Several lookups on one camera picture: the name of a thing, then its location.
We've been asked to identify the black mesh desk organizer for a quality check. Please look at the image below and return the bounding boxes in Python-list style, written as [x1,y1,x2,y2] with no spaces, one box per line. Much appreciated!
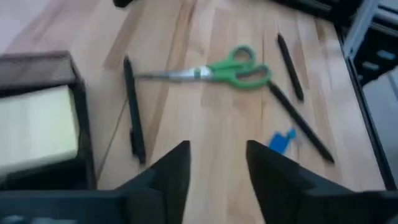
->
[0,50,98,191]

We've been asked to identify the yellow sticky note pad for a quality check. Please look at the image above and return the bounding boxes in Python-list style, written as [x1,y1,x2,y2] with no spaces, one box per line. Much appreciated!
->
[0,85,80,177]

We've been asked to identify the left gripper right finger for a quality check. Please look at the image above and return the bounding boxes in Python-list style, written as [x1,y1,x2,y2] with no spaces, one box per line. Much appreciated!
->
[246,139,362,224]

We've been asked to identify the blue plastic piece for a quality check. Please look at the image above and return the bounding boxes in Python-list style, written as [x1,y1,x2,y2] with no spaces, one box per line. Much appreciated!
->
[267,128,298,155]

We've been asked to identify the green-handled scissors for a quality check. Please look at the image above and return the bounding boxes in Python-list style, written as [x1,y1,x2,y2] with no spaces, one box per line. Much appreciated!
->
[134,44,272,91]

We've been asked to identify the black pen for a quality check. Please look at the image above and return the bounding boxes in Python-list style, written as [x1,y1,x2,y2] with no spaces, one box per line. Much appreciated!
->
[277,33,305,102]
[123,55,147,165]
[267,81,335,164]

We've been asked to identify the black aluminium table frame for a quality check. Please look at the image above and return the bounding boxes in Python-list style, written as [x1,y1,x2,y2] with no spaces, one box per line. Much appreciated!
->
[269,0,398,192]

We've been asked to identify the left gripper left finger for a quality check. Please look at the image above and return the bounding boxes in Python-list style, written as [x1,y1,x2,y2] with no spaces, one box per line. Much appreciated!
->
[116,139,192,224]

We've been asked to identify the grey equipment desk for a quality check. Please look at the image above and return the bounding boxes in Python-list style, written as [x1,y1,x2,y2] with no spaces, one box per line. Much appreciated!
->
[343,0,398,88]

